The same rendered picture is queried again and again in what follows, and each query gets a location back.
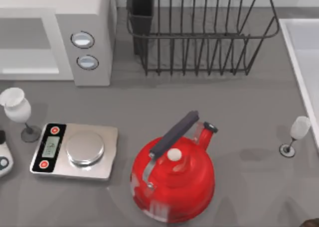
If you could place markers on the small white wine glass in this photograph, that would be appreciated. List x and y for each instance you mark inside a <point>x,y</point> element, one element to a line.
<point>299,130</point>

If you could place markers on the black cutlery holder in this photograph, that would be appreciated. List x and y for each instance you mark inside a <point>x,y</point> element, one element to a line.
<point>141,13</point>

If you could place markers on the red kettle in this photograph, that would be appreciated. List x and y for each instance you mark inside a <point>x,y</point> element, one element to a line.
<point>174,177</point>

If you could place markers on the pale microwave oven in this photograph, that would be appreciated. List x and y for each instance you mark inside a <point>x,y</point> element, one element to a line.
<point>82,15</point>

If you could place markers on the silver kitchen scale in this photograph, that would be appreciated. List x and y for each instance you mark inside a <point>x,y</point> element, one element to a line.
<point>74,152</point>

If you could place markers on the large white wine glass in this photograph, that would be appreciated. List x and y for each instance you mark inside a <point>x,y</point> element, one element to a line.
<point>16,107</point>

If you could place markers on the dark brown object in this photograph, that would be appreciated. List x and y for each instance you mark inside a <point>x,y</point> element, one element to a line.
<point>311,223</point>

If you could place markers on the round microwave knob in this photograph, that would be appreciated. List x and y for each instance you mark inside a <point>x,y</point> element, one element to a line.
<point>82,39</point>
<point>87,62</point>

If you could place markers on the white and grey appliance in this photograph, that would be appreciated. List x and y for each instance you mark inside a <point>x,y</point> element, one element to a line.
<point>3,159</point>

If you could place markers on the white sink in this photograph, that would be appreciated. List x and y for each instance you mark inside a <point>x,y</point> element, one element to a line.
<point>304,62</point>

